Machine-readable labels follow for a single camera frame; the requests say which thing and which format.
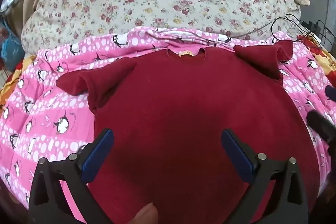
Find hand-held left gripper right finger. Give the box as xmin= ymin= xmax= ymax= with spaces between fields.
xmin=221 ymin=129 xmax=309 ymax=224

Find pink penguin print blanket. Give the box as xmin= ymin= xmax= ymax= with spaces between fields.
xmin=0 ymin=27 xmax=334 ymax=214

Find black cables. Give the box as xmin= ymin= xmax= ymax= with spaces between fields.
xmin=270 ymin=13 xmax=336 ymax=46

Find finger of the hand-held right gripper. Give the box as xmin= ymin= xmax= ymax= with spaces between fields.
xmin=306 ymin=109 xmax=336 ymax=145

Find dark red sweater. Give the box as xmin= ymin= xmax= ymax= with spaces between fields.
xmin=56 ymin=40 xmax=319 ymax=224

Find blue plastic bag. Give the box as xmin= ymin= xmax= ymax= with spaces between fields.
xmin=0 ymin=28 xmax=25 ymax=71

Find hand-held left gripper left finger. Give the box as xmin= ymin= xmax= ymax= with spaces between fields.
xmin=28 ymin=128 xmax=115 ymax=224

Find floral print quilt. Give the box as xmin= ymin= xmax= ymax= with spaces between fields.
xmin=21 ymin=0 xmax=301 ymax=52

